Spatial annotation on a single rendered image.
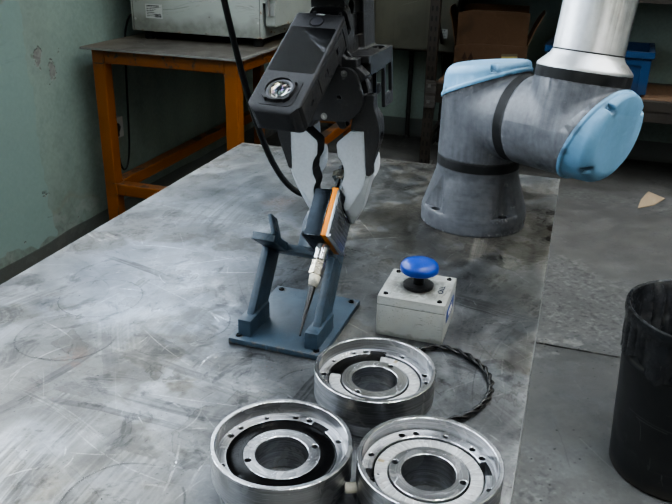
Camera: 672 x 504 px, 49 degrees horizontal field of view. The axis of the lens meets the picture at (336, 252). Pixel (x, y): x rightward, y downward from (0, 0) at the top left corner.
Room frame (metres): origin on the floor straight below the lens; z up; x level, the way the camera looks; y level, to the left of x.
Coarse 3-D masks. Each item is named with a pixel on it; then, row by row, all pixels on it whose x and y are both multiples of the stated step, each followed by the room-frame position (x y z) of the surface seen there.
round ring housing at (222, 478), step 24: (240, 408) 0.48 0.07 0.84; (264, 408) 0.49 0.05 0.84; (288, 408) 0.49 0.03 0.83; (312, 408) 0.49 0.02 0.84; (216, 432) 0.45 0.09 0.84; (240, 432) 0.47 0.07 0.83; (264, 432) 0.47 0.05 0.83; (288, 432) 0.47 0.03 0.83; (336, 432) 0.47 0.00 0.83; (216, 456) 0.42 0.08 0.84; (264, 456) 0.46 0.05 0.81; (288, 456) 0.46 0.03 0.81; (312, 456) 0.44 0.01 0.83; (216, 480) 0.42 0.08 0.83; (240, 480) 0.40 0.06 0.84; (336, 480) 0.41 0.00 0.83
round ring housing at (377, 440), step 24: (384, 432) 0.47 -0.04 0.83; (408, 432) 0.47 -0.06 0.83; (432, 432) 0.47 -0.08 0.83; (456, 432) 0.47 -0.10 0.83; (360, 456) 0.43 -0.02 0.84; (408, 456) 0.44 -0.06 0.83; (432, 456) 0.45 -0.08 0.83; (480, 456) 0.45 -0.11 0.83; (360, 480) 0.41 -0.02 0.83; (408, 480) 0.44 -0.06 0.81; (432, 480) 0.45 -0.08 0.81; (456, 480) 0.42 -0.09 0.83
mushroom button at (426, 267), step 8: (416, 256) 0.71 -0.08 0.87; (408, 264) 0.69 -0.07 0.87; (416, 264) 0.69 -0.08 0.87; (424, 264) 0.69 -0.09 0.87; (432, 264) 0.69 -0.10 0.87; (408, 272) 0.68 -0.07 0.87; (416, 272) 0.68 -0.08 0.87; (424, 272) 0.68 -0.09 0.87; (432, 272) 0.68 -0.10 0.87; (416, 280) 0.69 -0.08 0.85
